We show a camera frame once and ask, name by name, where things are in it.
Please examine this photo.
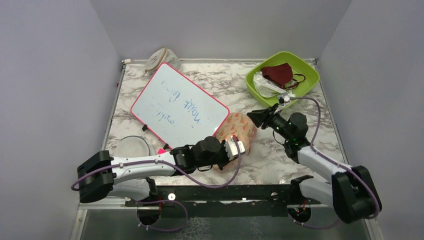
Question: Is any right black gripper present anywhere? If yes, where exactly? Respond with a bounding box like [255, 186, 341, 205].
[247, 103, 293, 141]

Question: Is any peach floral mesh laundry bag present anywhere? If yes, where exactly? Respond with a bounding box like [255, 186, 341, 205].
[214, 112, 257, 155]

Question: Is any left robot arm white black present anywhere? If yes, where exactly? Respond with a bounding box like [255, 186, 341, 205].
[71, 136, 245, 204]

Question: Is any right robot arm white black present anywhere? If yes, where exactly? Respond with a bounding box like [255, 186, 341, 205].
[247, 104, 382, 224]

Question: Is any maroon bra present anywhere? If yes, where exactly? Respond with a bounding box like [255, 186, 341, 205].
[261, 63, 306, 90]

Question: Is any pink framed whiteboard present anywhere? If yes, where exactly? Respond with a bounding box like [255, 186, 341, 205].
[130, 63, 230, 149]

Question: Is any green plastic bin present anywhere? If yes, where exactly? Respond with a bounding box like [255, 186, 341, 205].
[245, 51, 320, 107]

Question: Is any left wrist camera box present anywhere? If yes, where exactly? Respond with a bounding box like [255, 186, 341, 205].
[224, 135, 246, 161]

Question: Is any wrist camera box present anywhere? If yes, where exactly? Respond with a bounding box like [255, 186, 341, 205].
[224, 135, 246, 161]
[277, 92, 296, 108]

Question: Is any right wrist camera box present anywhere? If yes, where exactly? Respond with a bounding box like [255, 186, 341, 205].
[277, 92, 296, 108]

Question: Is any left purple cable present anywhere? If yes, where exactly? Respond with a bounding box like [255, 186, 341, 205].
[70, 135, 242, 233]

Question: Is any purple cable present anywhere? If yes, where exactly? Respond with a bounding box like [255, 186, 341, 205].
[70, 135, 242, 233]
[281, 96, 381, 230]

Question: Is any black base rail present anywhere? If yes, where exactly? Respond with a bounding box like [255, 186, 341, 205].
[125, 184, 309, 219]

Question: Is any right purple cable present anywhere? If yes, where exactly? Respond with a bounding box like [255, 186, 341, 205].
[281, 96, 381, 230]

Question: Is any aluminium frame rail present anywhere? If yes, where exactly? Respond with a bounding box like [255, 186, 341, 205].
[78, 197, 130, 210]

